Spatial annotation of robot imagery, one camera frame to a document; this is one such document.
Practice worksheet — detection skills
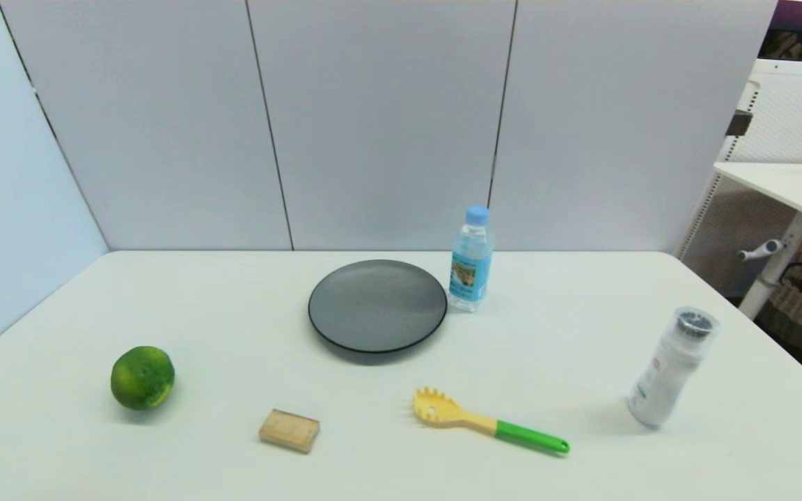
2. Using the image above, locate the dark grey round plate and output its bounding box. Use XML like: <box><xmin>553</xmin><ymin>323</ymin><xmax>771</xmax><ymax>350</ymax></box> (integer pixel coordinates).
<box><xmin>307</xmin><ymin>259</ymin><xmax>449</xmax><ymax>356</ymax></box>

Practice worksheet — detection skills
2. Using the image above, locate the green round citrus fruit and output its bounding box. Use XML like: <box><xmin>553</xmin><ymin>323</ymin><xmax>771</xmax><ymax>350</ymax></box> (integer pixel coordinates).
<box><xmin>110</xmin><ymin>346</ymin><xmax>176</xmax><ymax>411</ymax></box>

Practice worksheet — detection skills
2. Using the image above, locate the small wooden block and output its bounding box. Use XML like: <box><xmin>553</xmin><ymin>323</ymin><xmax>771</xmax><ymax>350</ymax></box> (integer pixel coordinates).
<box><xmin>258</xmin><ymin>408</ymin><xmax>321</xmax><ymax>454</ymax></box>

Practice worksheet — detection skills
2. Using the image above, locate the white grinder bottle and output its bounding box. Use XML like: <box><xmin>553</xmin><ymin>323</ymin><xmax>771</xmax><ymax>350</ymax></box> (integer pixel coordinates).
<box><xmin>626</xmin><ymin>305</ymin><xmax>722</xmax><ymax>430</ymax></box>

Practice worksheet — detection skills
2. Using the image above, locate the white side table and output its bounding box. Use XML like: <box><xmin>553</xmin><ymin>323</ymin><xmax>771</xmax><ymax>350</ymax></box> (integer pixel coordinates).
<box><xmin>713</xmin><ymin>161</ymin><xmax>802</xmax><ymax>321</ymax></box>

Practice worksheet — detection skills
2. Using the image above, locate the white grey crank handle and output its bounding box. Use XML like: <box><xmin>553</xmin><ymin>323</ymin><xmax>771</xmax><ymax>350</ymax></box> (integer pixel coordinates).
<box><xmin>737</xmin><ymin>239</ymin><xmax>785</xmax><ymax>262</ymax></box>

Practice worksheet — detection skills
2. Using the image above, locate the yellow green-handled pasta spoon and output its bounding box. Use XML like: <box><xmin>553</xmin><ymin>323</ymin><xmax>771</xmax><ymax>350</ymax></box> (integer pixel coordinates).
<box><xmin>411</xmin><ymin>387</ymin><xmax>572</xmax><ymax>456</ymax></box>

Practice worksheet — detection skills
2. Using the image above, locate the clear soda water bottle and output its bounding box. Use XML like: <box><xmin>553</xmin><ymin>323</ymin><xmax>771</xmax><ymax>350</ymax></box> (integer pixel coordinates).
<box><xmin>447</xmin><ymin>205</ymin><xmax>496</xmax><ymax>312</ymax></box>

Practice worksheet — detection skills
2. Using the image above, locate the white pegboard panel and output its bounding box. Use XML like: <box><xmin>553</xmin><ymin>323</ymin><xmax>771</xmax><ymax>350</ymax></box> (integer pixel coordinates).
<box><xmin>673</xmin><ymin>59</ymin><xmax>802</xmax><ymax>293</ymax></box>

